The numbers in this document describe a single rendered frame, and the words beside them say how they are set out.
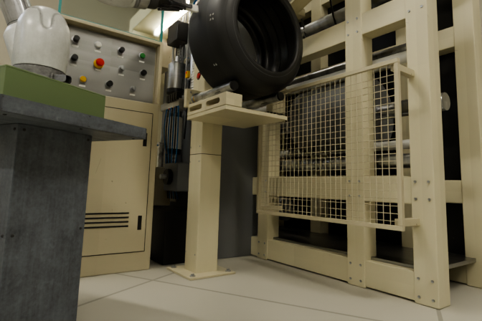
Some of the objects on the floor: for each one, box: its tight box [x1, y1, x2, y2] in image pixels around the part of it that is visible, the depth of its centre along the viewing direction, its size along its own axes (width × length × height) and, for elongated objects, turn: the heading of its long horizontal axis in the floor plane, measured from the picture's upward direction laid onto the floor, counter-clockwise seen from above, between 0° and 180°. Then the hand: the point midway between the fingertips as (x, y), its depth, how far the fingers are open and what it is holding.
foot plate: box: [166, 265, 235, 280], centre depth 185 cm, size 27×27×2 cm
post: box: [184, 0, 228, 274], centre depth 201 cm, size 13×13×250 cm
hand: (191, 8), depth 156 cm, fingers closed
